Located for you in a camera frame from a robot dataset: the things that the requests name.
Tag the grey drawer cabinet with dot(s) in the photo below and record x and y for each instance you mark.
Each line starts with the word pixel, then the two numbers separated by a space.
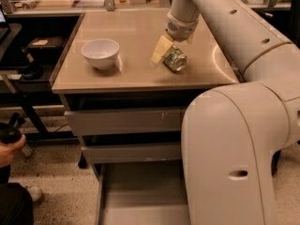
pixel 132 82

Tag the bystander hand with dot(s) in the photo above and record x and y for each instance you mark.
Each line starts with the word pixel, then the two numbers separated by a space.
pixel 8 151

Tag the black round device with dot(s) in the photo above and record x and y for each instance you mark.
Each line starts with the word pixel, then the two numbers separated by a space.
pixel 33 70

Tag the green soda can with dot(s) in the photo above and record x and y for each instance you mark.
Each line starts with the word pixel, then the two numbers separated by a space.
pixel 175 59

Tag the white sneaker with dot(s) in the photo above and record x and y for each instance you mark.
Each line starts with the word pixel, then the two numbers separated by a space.
pixel 36 193

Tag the grey middle drawer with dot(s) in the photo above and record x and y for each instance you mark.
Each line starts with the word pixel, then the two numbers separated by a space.
pixel 144 152

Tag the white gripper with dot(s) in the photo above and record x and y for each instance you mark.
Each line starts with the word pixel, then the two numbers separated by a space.
pixel 182 29

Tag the black office chair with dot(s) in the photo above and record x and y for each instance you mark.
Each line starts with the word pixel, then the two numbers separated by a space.
pixel 274 163

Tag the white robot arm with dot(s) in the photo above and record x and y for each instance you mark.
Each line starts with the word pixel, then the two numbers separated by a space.
pixel 230 133

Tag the grey top drawer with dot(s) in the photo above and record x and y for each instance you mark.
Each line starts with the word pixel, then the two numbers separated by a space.
pixel 124 121

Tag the white ceramic bowl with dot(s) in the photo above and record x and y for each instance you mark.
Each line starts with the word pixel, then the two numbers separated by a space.
pixel 101 53

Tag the black side desk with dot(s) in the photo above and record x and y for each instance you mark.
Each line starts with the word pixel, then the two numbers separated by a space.
pixel 38 94

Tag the black box with label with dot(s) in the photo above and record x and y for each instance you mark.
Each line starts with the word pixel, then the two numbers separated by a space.
pixel 46 43

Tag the grey open bottom drawer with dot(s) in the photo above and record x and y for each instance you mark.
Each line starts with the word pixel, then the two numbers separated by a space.
pixel 142 193

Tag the dark trouser leg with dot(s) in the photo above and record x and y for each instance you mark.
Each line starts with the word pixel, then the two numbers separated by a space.
pixel 16 204

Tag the plastic bottle on floor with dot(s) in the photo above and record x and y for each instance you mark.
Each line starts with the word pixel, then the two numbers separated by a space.
pixel 27 151

